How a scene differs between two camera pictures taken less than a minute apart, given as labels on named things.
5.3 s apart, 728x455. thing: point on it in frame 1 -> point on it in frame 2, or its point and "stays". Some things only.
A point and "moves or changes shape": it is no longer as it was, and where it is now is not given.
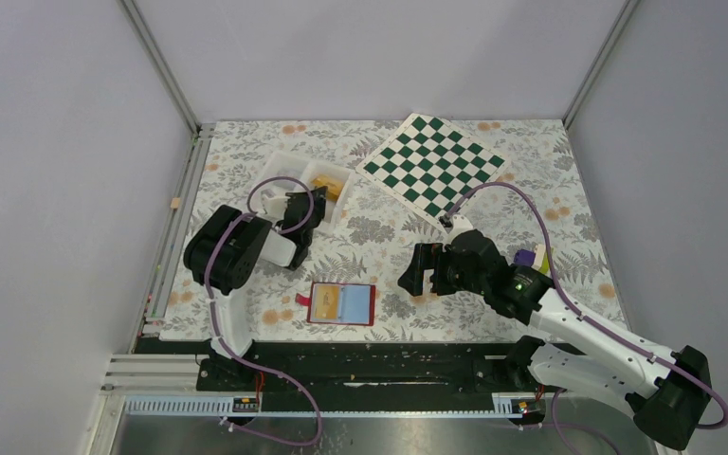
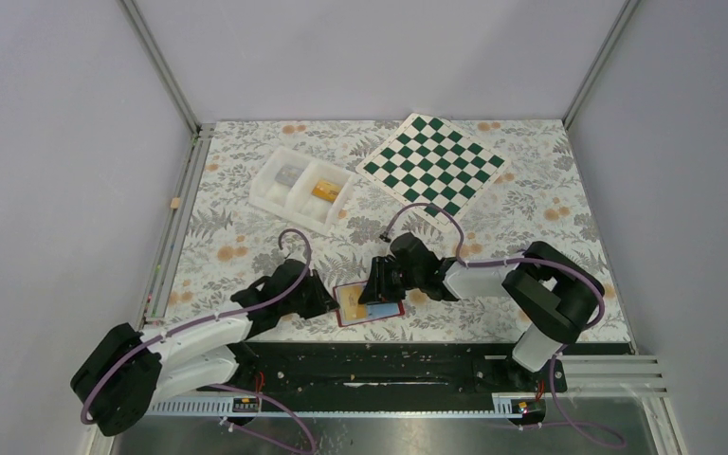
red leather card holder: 339,303 moves or changes shape
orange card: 326,302 moves or changes shape
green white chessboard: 428,162 stays
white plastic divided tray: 291,173 stays
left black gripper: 318,195 -> 323,301
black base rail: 371,371 stays
